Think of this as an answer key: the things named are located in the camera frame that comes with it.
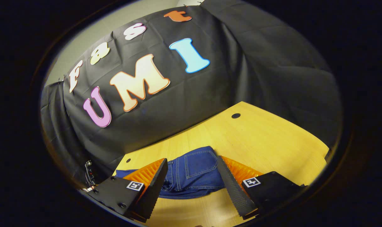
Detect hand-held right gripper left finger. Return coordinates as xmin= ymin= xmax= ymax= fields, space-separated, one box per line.
xmin=84 ymin=158 xmax=168 ymax=223

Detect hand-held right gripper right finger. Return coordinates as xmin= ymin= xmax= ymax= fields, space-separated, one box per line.
xmin=217 ymin=155 xmax=305 ymax=220

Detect blue denim jeans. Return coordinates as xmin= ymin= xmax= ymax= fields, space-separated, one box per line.
xmin=115 ymin=146 xmax=226 ymax=200

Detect black backdrop cloth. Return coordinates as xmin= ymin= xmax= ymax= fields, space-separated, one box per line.
xmin=40 ymin=0 xmax=342 ymax=189

